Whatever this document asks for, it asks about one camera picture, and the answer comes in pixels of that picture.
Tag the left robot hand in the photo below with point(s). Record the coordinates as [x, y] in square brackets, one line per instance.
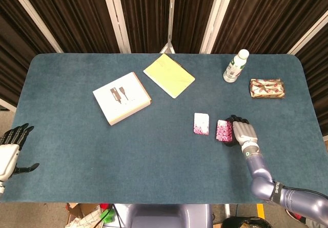
[7, 156]

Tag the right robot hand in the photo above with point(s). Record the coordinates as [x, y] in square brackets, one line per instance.
[244, 132]

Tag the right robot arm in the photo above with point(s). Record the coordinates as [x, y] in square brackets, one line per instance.
[258, 169]

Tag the gold red snack package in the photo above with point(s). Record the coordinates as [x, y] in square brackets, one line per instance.
[266, 89]

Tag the white green plastic bottle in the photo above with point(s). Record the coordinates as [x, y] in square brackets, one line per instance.
[234, 69]

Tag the white table leg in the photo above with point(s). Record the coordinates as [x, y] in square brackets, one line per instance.
[227, 210]

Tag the black bag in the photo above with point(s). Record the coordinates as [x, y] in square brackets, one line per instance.
[238, 223]

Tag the yellow notepad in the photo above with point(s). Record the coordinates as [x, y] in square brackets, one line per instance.
[169, 75]

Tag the dark brown curtain panel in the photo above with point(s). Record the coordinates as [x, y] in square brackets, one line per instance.
[77, 15]
[317, 71]
[143, 15]
[15, 46]
[269, 15]

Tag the blue felt table cover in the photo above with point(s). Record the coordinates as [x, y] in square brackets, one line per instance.
[153, 161]

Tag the open cardboard box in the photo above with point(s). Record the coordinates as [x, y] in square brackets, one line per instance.
[82, 217]

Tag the grey purple robot torso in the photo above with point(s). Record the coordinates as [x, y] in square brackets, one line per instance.
[169, 217]

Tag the green plastic object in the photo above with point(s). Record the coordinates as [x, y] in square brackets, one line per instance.
[106, 215]

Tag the thin white pole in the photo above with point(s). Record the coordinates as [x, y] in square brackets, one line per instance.
[169, 33]

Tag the white cardboard product box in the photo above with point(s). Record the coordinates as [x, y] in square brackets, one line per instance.
[120, 97]

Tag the white frame post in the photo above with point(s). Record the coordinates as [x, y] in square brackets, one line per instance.
[307, 39]
[117, 18]
[216, 18]
[35, 18]

